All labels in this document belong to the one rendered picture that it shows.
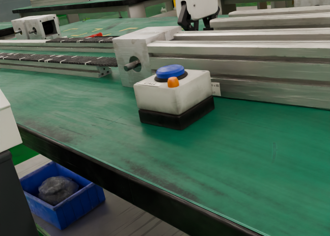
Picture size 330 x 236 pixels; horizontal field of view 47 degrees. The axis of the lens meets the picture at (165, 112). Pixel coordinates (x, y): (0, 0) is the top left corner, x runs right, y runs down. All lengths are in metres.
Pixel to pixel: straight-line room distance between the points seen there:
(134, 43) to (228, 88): 0.20
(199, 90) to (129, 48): 0.22
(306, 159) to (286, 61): 0.17
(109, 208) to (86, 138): 0.87
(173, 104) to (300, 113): 0.16
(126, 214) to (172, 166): 0.94
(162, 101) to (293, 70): 0.18
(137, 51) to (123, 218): 0.77
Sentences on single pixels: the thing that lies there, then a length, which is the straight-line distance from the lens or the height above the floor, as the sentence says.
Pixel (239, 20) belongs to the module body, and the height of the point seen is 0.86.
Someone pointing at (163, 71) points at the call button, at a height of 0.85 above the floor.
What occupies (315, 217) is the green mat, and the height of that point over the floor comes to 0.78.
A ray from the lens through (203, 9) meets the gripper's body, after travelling 0.86.
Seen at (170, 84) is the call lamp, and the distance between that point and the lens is 0.49.
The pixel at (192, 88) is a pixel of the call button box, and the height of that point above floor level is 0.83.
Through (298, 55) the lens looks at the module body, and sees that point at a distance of 0.52.
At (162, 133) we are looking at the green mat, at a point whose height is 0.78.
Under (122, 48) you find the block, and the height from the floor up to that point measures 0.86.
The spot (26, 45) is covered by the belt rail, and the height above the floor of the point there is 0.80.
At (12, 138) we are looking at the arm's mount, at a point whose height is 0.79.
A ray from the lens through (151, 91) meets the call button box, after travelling 0.51.
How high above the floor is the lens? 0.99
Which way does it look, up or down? 21 degrees down
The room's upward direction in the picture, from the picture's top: 10 degrees counter-clockwise
